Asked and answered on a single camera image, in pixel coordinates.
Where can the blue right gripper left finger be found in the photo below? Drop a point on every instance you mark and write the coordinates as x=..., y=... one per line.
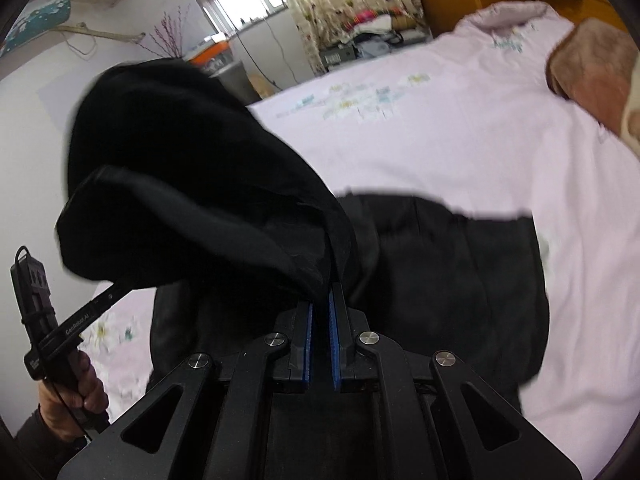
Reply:
x=301, y=344

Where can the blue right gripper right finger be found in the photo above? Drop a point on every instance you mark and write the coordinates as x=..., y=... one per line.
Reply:
x=341, y=340

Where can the black puffer jacket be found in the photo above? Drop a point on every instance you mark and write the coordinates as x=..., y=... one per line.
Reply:
x=173, y=184

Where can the clothes pile by window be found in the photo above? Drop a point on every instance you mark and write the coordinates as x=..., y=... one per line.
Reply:
x=372, y=35

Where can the person left hand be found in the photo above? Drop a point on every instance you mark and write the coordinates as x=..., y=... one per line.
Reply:
x=56, y=401

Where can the pink floral bed cover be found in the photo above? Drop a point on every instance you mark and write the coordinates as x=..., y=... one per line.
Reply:
x=468, y=121

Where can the orange plastic storage box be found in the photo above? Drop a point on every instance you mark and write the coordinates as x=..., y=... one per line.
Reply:
x=211, y=57

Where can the pink blossom branches vase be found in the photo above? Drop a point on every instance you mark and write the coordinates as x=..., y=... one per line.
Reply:
x=166, y=39

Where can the bear print plush blanket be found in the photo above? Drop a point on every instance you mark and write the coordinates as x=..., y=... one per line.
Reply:
x=597, y=66

